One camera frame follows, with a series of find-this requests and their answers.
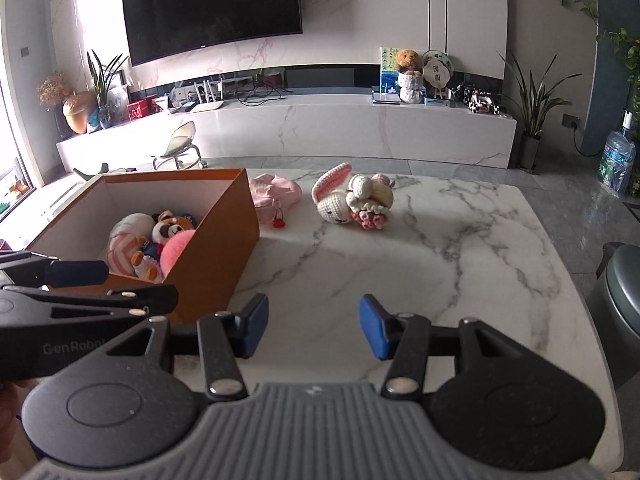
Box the pink knitted hat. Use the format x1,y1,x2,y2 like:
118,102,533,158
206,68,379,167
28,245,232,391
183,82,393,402
248,174,302,229

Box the white crochet rabbit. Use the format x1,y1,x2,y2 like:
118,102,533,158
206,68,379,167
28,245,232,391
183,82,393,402
311,162,359,224

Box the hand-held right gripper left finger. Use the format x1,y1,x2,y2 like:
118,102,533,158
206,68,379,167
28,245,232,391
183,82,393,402
52,292,271,402

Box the plant in glass vase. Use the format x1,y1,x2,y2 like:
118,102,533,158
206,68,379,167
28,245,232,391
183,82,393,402
86,50,130,130

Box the orange cardboard box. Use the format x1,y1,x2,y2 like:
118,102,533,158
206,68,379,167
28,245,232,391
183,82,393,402
22,169,261,326

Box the white router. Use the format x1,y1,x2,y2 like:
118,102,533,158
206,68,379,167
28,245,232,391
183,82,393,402
192,76,226,114

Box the dark curved object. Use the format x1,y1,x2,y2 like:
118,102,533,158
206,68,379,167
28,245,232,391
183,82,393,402
74,162,110,181

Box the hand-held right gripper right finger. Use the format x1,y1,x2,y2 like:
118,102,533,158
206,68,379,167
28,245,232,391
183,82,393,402
359,294,576,402

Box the water bottle with pump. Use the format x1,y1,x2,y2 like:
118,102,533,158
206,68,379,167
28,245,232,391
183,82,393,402
597,110,639,199

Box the dried flower bouquet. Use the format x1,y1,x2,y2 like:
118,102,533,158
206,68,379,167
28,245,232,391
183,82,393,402
37,72,74,141

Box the white marble television console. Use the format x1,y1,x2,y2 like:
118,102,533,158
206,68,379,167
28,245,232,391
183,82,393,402
56,89,517,171

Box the black cables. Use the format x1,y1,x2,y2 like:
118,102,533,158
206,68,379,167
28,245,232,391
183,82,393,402
235,80,296,107

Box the long-leaf potted plant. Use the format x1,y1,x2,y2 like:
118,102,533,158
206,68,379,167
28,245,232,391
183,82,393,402
497,50,569,171

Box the brown teddy bear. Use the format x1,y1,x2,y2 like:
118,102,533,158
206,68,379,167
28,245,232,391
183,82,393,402
392,49,421,74

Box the pink fluffy peach plush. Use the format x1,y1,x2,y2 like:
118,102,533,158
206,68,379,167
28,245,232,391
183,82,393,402
159,229,197,281

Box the grey trash can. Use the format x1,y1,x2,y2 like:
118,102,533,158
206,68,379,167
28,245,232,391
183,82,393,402
585,242,640,394

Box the raccoon plush toy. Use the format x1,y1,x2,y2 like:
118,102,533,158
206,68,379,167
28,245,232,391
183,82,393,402
131,210,196,283

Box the black wall television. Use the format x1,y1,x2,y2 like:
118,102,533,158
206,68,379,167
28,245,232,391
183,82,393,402
121,0,304,67

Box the small swivel stool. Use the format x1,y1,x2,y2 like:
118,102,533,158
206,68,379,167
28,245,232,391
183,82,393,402
152,121,207,171

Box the white display fan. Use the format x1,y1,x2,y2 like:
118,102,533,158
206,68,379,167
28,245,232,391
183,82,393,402
422,60,456,98

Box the crochet doll with cream hat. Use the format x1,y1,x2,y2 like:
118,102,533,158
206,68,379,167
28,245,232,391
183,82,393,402
346,173,396,231

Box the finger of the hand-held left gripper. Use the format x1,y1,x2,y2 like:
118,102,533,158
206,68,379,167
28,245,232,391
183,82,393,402
0,251,110,291
0,284,179,325

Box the pink striped white plush toy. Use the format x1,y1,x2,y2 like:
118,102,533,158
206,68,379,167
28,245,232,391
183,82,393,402
106,212,157,276

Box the small landscape painting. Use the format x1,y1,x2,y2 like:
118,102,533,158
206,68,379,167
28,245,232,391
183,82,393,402
380,46,402,93

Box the trailing vine plant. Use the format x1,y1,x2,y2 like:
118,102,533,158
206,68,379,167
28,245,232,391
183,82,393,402
597,27,640,87

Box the acorn-shaped vase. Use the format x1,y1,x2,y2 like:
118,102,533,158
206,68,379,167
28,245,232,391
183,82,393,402
61,90,98,135

